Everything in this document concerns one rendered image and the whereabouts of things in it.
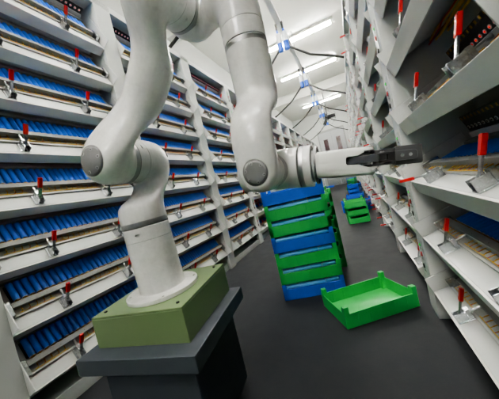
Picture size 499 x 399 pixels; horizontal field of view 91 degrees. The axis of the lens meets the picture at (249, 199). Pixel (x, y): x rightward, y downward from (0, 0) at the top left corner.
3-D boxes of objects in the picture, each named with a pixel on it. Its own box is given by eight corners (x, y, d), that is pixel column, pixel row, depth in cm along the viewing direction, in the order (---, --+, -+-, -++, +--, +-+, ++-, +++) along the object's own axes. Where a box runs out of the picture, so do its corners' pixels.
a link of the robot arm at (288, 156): (294, 145, 45) (302, 147, 54) (230, 154, 50) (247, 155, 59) (298, 190, 46) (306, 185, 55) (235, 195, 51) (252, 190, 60)
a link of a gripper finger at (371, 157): (335, 165, 46) (361, 163, 47) (363, 162, 39) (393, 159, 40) (335, 159, 46) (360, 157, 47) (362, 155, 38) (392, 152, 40)
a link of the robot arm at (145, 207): (111, 234, 63) (85, 144, 62) (159, 218, 81) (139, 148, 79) (146, 226, 59) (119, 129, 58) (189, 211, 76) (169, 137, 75)
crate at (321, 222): (270, 238, 120) (267, 222, 119) (271, 230, 140) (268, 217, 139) (332, 226, 116) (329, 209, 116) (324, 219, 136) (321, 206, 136)
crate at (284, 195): (263, 207, 119) (259, 191, 119) (264, 203, 139) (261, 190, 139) (325, 193, 115) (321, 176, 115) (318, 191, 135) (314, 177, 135)
